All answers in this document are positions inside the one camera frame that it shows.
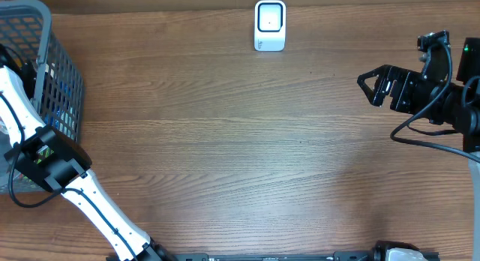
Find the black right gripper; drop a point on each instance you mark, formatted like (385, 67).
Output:
(403, 79)

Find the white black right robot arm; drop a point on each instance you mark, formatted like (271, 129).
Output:
(436, 94)

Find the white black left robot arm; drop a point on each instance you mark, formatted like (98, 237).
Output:
(86, 204)

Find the white barcode scanner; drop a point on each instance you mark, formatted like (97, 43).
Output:
(270, 26)

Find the grey plastic mesh basket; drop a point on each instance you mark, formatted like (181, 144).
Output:
(42, 96)

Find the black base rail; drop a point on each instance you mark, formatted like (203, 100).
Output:
(359, 255)

